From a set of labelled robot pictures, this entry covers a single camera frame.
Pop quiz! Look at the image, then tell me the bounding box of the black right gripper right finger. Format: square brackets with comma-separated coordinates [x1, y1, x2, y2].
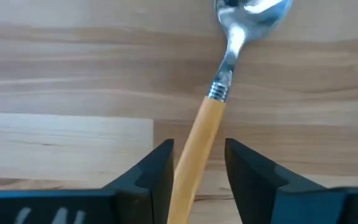
[224, 138, 358, 224]

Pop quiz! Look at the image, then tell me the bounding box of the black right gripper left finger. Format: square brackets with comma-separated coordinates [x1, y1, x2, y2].
[0, 138, 175, 224]

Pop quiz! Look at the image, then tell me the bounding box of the spoon with yellow handle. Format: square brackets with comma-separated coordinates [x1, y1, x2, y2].
[166, 0, 293, 224]

